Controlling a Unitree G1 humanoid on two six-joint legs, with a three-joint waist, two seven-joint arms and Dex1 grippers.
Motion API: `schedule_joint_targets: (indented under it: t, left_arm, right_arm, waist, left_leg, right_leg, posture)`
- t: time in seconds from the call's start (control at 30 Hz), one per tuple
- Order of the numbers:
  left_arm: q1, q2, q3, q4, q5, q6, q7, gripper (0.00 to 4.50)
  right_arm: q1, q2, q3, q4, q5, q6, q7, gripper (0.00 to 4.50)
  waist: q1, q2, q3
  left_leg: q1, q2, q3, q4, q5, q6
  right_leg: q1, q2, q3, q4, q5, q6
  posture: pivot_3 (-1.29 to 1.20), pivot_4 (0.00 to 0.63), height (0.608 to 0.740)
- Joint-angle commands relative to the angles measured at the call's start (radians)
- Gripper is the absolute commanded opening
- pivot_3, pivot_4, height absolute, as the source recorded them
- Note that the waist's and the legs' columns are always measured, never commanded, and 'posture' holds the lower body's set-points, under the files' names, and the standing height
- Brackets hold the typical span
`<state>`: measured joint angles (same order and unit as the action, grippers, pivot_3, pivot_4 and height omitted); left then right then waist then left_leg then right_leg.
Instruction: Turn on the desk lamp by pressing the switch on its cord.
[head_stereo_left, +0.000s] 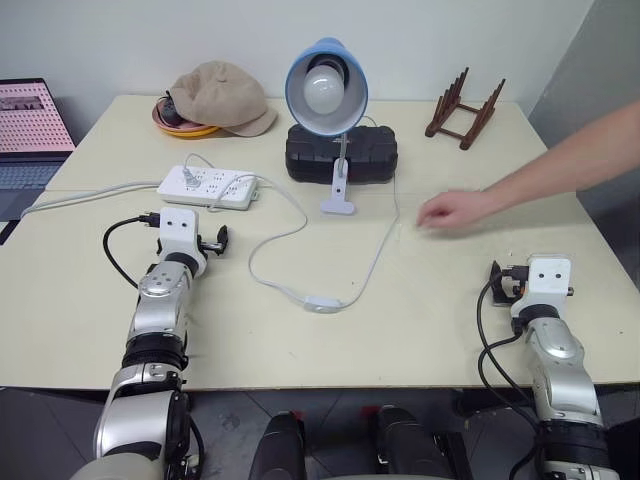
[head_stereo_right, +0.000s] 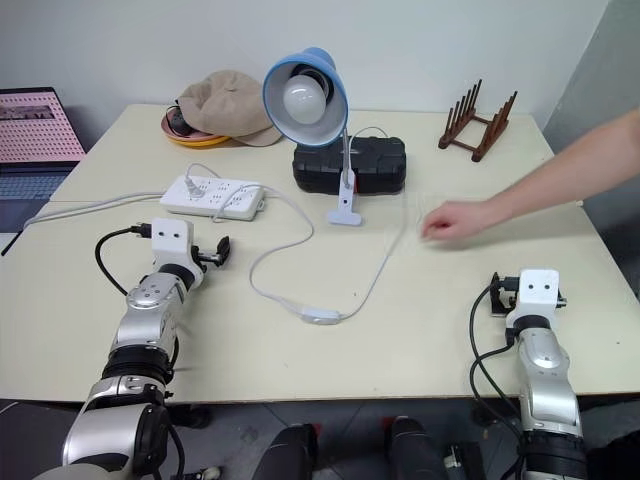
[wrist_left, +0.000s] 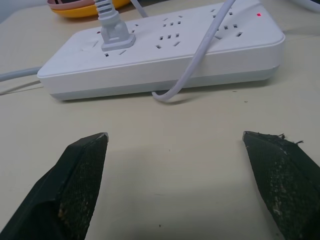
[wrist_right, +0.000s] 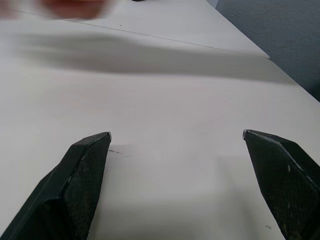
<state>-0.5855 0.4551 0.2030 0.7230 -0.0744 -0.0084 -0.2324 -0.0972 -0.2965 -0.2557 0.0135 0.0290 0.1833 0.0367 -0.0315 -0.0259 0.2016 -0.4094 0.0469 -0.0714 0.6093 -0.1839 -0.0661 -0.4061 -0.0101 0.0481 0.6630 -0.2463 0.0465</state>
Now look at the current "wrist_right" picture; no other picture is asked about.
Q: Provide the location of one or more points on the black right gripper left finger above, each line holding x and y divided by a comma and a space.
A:
75, 185

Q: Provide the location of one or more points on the small black object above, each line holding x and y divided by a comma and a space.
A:
140, 0

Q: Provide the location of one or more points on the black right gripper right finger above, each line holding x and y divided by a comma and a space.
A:
287, 182

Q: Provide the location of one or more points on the person's bare hand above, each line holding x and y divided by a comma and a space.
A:
60, 7

